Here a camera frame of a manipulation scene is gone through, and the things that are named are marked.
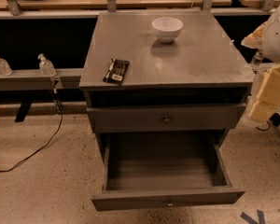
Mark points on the clear bottle near cabinet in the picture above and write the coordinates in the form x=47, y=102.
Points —
x=46, y=66

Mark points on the clear bottle far left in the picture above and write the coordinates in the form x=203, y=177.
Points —
x=5, y=69

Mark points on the round brass drawer knob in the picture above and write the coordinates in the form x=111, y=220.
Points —
x=167, y=119

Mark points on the grey metal rail shelf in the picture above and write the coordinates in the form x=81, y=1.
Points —
x=33, y=80

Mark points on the clear water bottle right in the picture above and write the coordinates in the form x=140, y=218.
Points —
x=256, y=60

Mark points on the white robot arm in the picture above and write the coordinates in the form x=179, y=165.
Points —
x=266, y=38

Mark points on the closed grey upper drawer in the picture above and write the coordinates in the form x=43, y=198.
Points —
x=149, y=118

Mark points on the open grey middle drawer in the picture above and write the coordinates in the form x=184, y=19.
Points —
x=163, y=169

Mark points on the white ceramic bowl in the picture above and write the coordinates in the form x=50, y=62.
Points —
x=167, y=29

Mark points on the grey wooden drawer cabinet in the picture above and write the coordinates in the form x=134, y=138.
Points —
x=200, y=67

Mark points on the black rxbar chocolate wrapper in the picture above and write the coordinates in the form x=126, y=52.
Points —
x=116, y=71

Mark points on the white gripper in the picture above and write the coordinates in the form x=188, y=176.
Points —
x=278, y=38

